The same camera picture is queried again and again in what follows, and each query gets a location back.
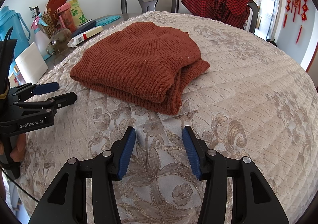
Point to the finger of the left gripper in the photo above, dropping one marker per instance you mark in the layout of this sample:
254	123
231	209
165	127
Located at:
60	101
30	89

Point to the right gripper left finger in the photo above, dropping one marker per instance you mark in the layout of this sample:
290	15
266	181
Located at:
64	201

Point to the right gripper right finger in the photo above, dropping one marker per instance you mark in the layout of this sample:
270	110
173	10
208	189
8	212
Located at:
254	201

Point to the rust orange knit sweater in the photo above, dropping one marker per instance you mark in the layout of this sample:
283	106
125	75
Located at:
144	64

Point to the person's left hand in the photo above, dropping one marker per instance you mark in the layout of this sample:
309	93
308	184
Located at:
18	153

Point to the white card box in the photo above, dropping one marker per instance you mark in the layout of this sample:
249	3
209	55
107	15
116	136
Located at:
31	64

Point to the white spray bottle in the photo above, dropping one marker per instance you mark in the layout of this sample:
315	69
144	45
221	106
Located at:
41	39

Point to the glass jar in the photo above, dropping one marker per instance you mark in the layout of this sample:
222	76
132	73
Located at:
58	42

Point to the woven basket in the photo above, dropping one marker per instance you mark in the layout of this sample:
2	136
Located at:
49	29

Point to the blue plastic water jug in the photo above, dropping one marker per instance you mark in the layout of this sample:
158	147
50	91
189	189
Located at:
10	18

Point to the dark blue flat case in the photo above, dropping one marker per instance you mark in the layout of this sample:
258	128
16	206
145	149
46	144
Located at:
84	27

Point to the pink tumbler bottle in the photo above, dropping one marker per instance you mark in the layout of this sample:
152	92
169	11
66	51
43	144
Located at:
66	18

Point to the green leaf print bag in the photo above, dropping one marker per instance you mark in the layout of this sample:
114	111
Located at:
77	14

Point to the teal lace table mat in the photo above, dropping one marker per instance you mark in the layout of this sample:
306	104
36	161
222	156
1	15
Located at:
107	20

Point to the red gift bag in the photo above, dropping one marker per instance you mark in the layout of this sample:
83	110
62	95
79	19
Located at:
52	7

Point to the cream quilted floral tablecloth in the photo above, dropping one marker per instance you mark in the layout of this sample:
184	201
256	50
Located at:
254	101

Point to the red black checked garment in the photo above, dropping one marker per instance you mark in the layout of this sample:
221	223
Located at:
231	12

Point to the chair under checked garment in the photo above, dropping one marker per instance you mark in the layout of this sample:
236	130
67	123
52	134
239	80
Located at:
252	19

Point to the red Chinese knot decorations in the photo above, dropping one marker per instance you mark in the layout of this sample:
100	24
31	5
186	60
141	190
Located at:
295	7

